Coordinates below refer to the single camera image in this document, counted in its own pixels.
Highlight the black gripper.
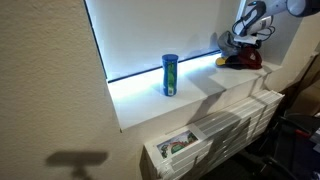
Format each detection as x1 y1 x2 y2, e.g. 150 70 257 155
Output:
237 43 257 55

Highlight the black cart with red handle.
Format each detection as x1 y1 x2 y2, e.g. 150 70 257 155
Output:
259 113 320 180

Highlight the maroon baseball cap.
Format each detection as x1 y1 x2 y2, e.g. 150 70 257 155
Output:
226 45 263 70

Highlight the white wall radiator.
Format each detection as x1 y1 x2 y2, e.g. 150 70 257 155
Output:
139 89 285 180

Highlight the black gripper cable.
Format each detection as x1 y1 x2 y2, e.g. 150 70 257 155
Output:
255 23 276 43

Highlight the yellow and black cap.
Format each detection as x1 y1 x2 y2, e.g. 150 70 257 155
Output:
214 55 235 67

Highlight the white wrist camera mount plate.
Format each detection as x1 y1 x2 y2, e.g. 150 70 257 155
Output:
233 34 260 46

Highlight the blue cylindrical canister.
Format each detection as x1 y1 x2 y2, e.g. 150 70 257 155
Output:
161 53 180 97

